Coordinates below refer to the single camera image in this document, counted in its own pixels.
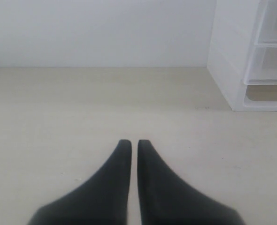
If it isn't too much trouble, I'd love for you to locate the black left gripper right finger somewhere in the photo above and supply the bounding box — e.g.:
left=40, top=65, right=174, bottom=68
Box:
left=138, top=140, right=245, bottom=225

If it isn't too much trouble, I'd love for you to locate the white plastic drawer cabinet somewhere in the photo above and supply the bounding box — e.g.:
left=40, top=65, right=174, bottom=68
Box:
left=207, top=0, right=277, bottom=111

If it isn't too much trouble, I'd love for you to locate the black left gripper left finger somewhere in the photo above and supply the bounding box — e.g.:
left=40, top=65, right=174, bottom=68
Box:
left=28, top=140, right=132, bottom=225

